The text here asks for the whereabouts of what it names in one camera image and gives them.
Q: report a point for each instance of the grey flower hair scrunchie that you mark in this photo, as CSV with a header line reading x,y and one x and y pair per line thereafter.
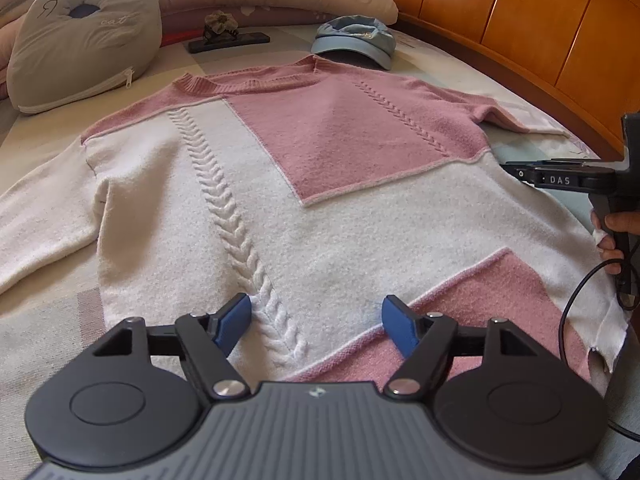
x,y
220,21

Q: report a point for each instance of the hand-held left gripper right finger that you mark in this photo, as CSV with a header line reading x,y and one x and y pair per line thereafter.
x,y
400,325

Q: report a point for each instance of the red cloth strip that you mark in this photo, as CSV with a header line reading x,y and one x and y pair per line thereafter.
x,y
180,39

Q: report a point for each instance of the person's right hand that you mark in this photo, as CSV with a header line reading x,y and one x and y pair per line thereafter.
x,y
607,250

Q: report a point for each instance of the grey cat face cushion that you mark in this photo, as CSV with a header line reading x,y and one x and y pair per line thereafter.
x,y
85,45

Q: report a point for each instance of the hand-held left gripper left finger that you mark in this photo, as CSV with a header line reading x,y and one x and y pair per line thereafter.
x,y
235,320

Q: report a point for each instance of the pink folded quilt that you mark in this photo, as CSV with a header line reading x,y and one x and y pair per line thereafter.
x,y
280,17

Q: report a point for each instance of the black smartphone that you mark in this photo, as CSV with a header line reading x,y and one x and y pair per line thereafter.
x,y
245,40

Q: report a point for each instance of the wooden headboard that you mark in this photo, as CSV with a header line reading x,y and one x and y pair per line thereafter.
x,y
525,25

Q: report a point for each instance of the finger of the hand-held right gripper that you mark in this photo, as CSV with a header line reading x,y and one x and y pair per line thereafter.
x,y
520,171

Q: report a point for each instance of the pink and white knit sweater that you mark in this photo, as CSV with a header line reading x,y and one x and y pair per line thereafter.
x,y
325,220

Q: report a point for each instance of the blue baseball cap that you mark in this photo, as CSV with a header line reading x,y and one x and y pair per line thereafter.
x,y
355,40

